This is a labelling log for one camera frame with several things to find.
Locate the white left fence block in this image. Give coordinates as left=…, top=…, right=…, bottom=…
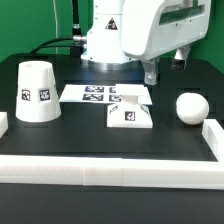
left=0, top=112, right=8, bottom=138

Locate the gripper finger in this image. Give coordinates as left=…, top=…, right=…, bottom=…
left=171, top=45, right=190, bottom=70
left=142, top=58, right=159, bottom=85

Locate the white fence wall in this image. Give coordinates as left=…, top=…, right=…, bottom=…
left=202, top=119, right=224, bottom=164
left=0, top=155, right=224, bottom=190

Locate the white lamp shade cone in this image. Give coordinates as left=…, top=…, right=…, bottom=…
left=16, top=61, right=61, bottom=122

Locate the white front fence wall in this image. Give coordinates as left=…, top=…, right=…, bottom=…
left=0, top=155, right=224, bottom=190

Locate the white lamp bulb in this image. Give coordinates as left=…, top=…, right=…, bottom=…
left=176, top=92, right=209, bottom=125

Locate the white right fence wall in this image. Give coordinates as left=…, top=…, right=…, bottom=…
left=202, top=119, right=224, bottom=164

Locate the black cable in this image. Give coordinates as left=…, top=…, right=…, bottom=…
left=30, top=0, right=88, bottom=56

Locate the white lamp base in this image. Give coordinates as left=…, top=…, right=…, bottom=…
left=107, top=84, right=153, bottom=128

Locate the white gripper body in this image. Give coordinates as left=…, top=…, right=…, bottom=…
left=121, top=0, right=211, bottom=61

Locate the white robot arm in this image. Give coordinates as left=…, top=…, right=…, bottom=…
left=81, top=0, right=211, bottom=85

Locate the white thin cable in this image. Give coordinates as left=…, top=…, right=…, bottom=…
left=51, top=0, right=60, bottom=56

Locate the white marker sheet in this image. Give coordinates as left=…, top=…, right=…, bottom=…
left=60, top=84, right=152, bottom=105

